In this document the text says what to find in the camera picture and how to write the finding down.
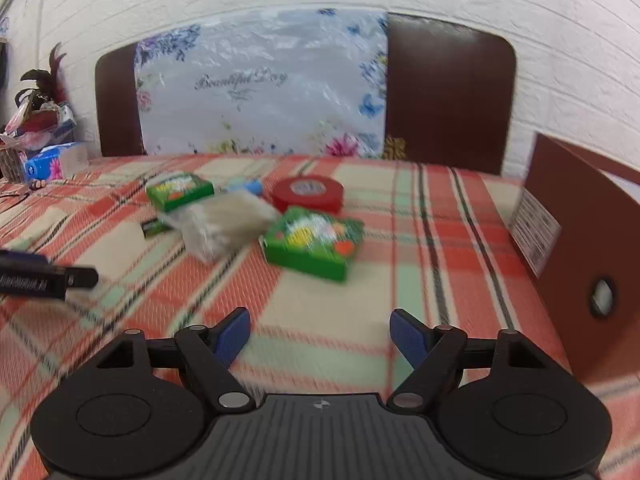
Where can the dark red potted plant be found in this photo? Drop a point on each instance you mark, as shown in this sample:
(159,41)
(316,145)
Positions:
(42,80)

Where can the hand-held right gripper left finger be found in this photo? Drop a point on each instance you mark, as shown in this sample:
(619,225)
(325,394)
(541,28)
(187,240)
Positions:
(232,335)

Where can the small dark green packet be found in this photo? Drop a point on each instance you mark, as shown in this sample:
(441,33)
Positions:
(155,230)

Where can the large green printed box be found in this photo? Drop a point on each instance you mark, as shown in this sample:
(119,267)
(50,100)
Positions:
(305,260)

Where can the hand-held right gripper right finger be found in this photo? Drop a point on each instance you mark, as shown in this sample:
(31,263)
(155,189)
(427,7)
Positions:
(407,334)

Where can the pile of colourful packets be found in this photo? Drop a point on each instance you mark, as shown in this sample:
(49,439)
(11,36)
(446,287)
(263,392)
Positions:
(35,125)

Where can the small green printed box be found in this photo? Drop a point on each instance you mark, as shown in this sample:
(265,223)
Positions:
(177,191)

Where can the floral plastic bag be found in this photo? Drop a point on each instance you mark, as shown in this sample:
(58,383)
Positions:
(260,110)

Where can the red tape roll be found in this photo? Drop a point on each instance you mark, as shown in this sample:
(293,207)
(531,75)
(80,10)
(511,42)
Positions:
(300,202)

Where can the brown cardboard box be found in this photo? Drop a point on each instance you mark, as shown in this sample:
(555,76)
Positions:
(575,260)

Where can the clear plastic bag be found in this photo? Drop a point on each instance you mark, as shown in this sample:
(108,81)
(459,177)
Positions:
(220,225)

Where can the blue tissue pack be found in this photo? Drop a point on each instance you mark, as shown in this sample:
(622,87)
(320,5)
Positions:
(55,160)

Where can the plaid blanket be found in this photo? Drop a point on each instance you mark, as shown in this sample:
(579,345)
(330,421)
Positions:
(310,305)

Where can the brown wooden headboard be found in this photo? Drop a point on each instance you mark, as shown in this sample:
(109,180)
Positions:
(450,95)

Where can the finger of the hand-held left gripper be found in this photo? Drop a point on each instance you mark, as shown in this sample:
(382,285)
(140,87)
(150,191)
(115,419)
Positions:
(82,278)

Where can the small blue object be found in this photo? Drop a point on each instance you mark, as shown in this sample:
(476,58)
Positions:
(252,188)

